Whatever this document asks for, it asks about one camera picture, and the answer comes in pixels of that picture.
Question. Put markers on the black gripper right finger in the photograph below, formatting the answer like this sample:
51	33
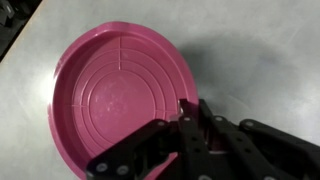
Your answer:
266	150

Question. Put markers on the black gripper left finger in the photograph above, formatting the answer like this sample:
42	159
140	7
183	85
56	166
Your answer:
150	150

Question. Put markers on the pink round plastic lid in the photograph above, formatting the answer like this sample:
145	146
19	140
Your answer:
116	96

